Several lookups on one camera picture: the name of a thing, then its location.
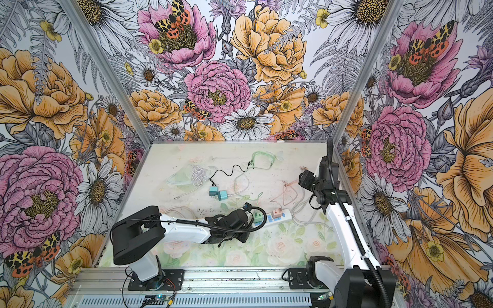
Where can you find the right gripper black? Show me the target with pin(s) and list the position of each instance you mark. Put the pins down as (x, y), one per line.
(304, 180)

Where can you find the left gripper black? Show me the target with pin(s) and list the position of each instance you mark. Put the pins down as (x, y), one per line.
(242, 237)

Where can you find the green charger adapter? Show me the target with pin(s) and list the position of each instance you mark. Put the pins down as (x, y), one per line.
(258, 218)

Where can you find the pink charger plug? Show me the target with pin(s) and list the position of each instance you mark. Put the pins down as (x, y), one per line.
(277, 213)

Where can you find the white blue power strip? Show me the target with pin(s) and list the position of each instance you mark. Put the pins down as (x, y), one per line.
(286, 217)

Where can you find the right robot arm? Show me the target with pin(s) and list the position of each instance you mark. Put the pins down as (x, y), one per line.
(360, 281)

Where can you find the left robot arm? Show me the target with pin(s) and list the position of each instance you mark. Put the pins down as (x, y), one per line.
(134, 237)

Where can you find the teal charger adapter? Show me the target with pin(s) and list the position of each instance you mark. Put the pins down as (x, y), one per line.
(213, 191)
(222, 195)

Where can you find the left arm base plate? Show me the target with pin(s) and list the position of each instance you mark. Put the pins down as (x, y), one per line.
(167, 280)

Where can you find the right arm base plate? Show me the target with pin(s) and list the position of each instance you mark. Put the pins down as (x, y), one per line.
(298, 279)

